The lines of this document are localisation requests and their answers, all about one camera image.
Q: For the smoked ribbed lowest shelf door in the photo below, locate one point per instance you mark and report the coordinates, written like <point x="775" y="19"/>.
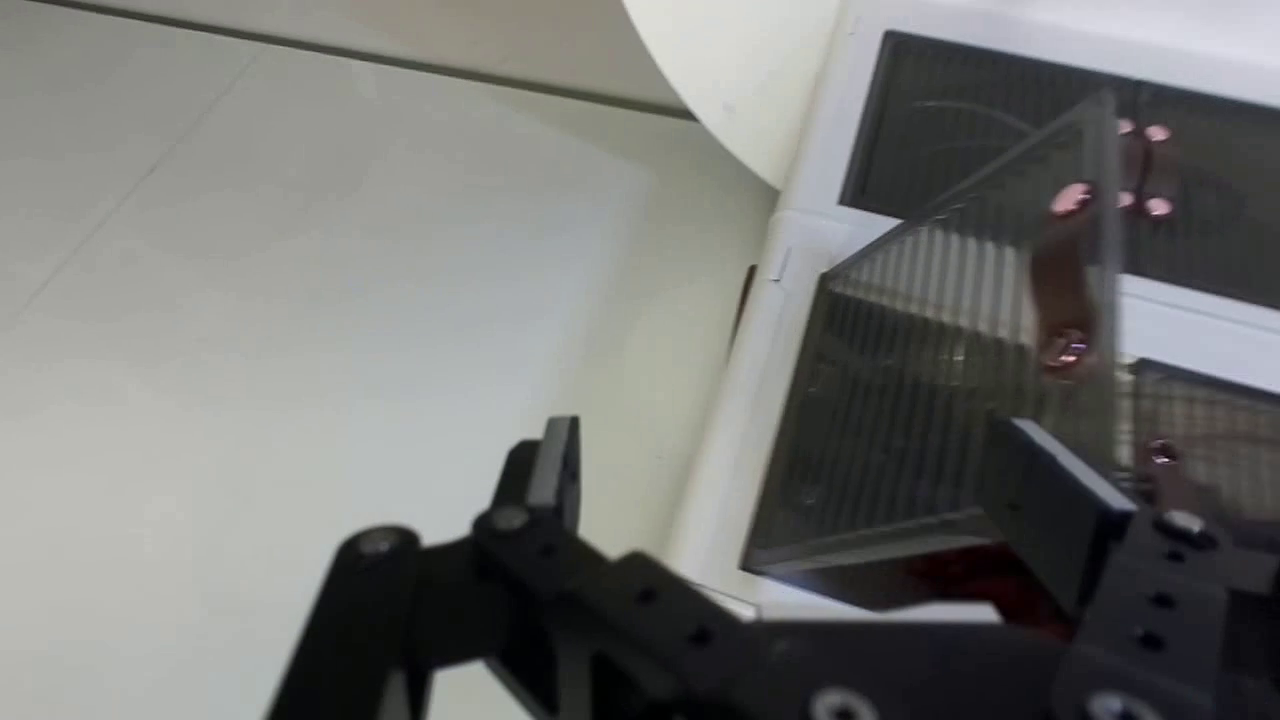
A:
<point x="1225" y="187"/>
<point x="963" y="120"/>

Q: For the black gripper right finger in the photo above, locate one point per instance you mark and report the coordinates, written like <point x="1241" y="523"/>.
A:
<point x="1054" y="506"/>

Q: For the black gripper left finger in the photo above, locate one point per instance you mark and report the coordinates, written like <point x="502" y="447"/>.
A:
<point x="557" y="467"/>

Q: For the white stacked shelf cabinet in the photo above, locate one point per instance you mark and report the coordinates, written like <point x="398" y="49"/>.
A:
<point x="1203" y="325"/>

